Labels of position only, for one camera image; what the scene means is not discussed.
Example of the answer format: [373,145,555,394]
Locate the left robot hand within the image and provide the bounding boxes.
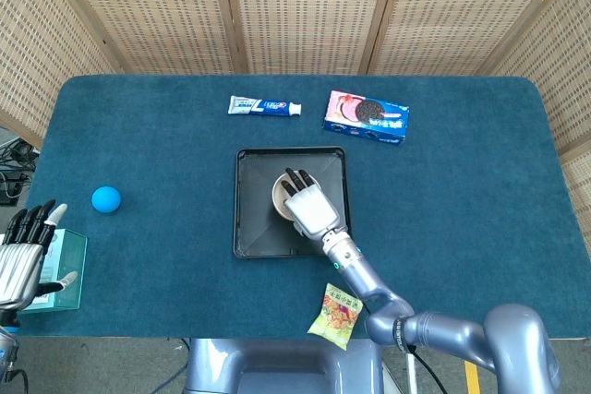
[0,200,78,312]

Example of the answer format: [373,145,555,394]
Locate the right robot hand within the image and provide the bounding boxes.
[278,167,342,238]

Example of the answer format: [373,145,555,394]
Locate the cream bowl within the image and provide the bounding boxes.
[271,173,320,221]

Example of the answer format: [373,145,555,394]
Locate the black square tray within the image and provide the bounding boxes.
[232,146,356,260]

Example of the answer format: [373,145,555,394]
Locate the teal tissue box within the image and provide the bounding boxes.
[20,228,89,315]

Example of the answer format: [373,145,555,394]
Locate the blue ball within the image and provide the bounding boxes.
[90,185,123,214]

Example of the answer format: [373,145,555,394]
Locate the blue cookie box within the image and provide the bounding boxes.
[321,90,411,149]

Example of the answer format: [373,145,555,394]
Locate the green snack packet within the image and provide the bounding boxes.
[307,282,366,351]

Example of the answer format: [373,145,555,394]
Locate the toothpaste tube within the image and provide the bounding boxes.
[226,94,304,117]

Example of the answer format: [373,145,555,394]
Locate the blue table mat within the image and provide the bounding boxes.
[17,73,583,340]

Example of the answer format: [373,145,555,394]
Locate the robot torso base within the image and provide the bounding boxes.
[183,338,385,394]

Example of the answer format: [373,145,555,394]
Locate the woven folding screen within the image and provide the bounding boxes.
[0,0,591,247]

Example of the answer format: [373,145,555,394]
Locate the black cables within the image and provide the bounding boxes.
[0,125,41,209]

